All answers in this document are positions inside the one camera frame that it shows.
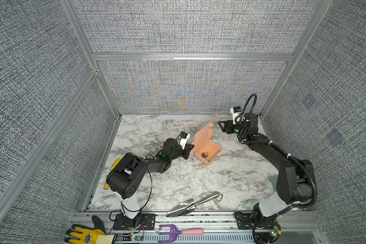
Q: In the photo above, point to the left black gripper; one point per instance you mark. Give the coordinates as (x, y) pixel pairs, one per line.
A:
(187, 148)

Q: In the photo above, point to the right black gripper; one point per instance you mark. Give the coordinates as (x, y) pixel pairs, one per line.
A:
(227, 124)

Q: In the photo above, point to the small brown yellow figurine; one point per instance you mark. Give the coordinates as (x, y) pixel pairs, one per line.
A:
(206, 153)

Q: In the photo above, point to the pink paper box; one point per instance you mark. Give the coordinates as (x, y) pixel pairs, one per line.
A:
(202, 141)

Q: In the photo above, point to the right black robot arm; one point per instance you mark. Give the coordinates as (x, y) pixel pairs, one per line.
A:
(296, 185)

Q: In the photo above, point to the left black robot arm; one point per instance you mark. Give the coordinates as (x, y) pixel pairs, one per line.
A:
(127, 175)

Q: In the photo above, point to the metal garden trowel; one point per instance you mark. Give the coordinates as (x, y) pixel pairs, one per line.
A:
(189, 206)

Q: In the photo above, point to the teal sponge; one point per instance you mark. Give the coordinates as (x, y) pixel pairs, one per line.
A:
(273, 180)

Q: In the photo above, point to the purple pink hand rake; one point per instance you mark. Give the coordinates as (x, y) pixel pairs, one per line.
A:
(174, 232)

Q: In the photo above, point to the yellow black work glove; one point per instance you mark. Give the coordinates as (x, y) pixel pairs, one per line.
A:
(79, 234)

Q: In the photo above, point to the yellow handled tool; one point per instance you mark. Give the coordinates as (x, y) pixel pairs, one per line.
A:
(115, 163)

